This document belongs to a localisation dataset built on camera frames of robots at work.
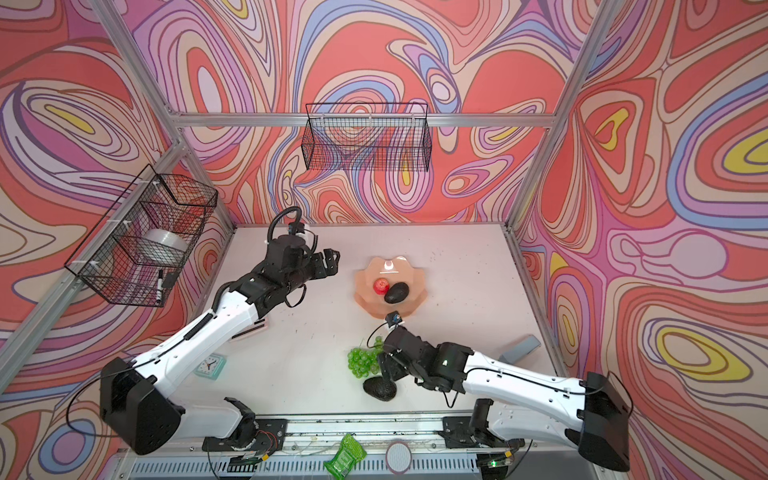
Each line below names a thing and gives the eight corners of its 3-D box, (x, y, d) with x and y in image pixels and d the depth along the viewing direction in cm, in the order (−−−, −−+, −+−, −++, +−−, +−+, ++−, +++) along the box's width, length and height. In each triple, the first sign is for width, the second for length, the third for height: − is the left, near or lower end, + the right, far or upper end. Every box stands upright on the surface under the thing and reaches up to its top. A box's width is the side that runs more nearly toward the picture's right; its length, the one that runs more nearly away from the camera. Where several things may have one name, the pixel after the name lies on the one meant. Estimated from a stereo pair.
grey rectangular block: (506, 368, 86) (511, 363, 83) (497, 357, 88) (501, 351, 85) (536, 348, 90) (543, 342, 86) (527, 338, 92) (533, 331, 89)
